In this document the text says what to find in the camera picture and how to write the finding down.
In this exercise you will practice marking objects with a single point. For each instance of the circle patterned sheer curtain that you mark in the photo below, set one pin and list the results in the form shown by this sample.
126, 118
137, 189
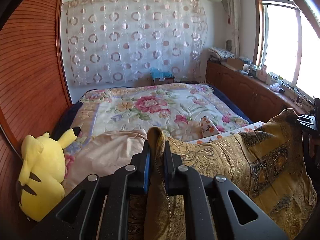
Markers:
135, 40

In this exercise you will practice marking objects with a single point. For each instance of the yellow plush toy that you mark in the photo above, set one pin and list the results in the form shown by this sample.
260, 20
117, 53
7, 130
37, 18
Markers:
41, 177

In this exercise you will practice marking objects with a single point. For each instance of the long wooden cabinet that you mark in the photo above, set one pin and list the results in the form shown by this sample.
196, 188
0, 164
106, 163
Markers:
240, 85

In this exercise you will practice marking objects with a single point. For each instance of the crumpled white tissue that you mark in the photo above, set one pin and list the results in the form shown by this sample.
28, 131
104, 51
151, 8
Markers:
275, 87

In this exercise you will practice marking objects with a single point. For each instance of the orange fruit print sheet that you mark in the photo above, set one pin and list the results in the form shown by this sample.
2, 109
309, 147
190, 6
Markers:
245, 129

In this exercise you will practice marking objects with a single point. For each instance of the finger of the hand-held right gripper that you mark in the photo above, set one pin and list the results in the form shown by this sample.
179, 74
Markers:
310, 123

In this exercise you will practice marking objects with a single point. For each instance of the blue topped cardboard box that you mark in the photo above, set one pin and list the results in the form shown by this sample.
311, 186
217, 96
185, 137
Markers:
162, 77

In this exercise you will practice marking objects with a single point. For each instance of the golden sunflower patterned shirt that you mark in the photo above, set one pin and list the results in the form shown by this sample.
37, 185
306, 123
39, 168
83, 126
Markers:
250, 160

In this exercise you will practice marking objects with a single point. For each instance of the open cardboard box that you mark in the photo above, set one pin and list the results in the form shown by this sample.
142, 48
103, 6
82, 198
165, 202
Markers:
235, 64

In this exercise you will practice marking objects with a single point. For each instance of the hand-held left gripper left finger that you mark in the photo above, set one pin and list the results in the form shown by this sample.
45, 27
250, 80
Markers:
147, 170

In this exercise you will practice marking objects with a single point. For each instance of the floral blanket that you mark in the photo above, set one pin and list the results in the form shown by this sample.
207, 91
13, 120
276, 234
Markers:
150, 105

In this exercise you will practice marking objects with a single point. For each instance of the small rolled floral cloth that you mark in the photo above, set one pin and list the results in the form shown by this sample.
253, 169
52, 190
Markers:
208, 127

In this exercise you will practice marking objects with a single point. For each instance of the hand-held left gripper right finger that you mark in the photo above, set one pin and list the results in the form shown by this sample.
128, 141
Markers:
168, 170

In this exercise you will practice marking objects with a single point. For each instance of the stack of folded cloths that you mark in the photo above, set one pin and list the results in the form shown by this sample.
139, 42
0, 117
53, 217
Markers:
221, 53

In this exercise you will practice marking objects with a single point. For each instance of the pink bottle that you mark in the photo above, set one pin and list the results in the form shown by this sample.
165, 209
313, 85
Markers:
262, 74

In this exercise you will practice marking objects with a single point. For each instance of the wooden slatted wardrobe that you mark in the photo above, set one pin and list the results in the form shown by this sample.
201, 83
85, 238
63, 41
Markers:
30, 67

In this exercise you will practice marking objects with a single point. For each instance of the wooden framed window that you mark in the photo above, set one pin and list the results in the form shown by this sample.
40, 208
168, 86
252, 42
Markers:
282, 42

